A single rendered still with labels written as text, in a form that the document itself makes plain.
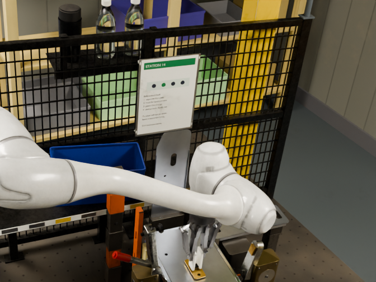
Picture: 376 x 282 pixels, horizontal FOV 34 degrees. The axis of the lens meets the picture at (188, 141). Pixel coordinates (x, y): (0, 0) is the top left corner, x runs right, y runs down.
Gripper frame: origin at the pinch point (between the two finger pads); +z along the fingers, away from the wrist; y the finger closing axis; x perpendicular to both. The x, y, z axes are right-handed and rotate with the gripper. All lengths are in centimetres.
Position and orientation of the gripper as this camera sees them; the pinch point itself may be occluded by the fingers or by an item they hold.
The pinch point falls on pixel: (196, 258)
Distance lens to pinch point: 189.2
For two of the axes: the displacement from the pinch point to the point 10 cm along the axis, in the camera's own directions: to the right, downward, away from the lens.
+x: -4.0, -5.4, 7.4
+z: -1.0, 8.3, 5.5
